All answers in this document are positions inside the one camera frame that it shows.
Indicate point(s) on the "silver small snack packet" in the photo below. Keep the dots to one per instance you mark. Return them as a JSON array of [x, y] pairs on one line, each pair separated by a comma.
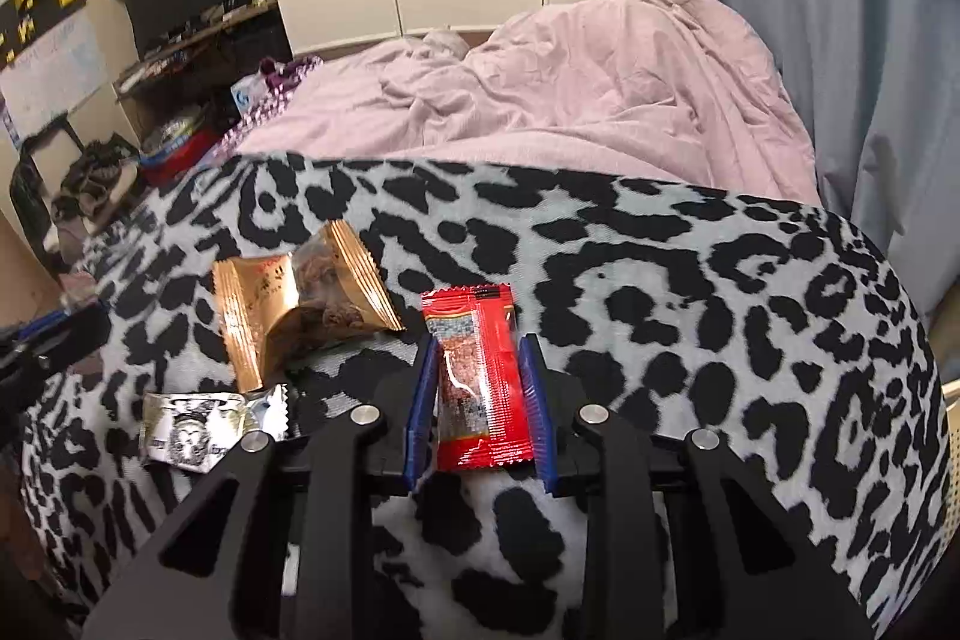
[[193, 431]]

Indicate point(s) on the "gold walnut snack packet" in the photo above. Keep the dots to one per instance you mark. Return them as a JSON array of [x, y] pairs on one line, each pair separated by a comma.
[[275, 308]]

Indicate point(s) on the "black yellow pegboard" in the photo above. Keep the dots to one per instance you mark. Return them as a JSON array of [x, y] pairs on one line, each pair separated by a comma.
[[22, 22]]

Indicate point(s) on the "wooden desk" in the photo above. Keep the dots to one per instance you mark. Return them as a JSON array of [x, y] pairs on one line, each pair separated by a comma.
[[200, 69]]

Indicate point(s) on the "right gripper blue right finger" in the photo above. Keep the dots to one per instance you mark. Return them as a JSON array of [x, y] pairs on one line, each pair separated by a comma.
[[537, 402]]

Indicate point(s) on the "wall map poster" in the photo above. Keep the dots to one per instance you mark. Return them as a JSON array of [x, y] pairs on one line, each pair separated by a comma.
[[55, 75]]

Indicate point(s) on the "cream perforated plastic basket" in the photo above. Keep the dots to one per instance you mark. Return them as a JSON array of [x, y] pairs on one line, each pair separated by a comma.
[[952, 395]]

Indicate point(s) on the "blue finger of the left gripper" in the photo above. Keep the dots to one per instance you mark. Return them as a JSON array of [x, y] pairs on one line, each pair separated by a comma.
[[40, 327]]

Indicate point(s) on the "leopard print blanket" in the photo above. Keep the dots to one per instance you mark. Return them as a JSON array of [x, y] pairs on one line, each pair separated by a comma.
[[678, 307]]

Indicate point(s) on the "white logitech box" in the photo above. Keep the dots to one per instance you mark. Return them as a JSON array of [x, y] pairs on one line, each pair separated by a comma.
[[249, 91]]

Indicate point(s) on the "pink duvet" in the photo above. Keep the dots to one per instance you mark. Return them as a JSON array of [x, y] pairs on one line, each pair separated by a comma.
[[674, 90]]

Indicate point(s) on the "purple patterned cloth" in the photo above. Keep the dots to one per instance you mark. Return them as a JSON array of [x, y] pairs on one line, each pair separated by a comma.
[[283, 78]]

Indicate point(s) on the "grey blue curtain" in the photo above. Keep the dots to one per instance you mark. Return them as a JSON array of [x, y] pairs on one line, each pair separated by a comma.
[[876, 84]]

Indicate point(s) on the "red snack packet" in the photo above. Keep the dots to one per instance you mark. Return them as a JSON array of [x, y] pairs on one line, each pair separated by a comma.
[[481, 416]]

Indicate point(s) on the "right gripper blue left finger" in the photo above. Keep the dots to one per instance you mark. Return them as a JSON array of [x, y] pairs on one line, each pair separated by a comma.
[[417, 430]]

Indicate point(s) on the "red round tin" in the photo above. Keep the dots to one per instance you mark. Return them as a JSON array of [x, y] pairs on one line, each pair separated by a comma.
[[176, 146]]

